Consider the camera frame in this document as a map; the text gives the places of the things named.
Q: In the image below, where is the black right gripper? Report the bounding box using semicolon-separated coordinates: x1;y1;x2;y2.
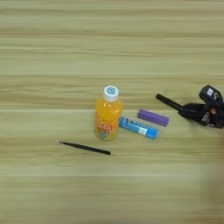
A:
178;100;224;130

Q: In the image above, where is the blue glue stick tube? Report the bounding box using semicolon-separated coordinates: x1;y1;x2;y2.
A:
118;116;160;140

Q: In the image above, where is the orange juice bottle white cap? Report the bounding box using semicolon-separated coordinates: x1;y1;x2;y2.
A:
94;85;124;142

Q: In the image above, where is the thin black stick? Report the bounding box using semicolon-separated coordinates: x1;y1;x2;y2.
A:
59;141;112;156

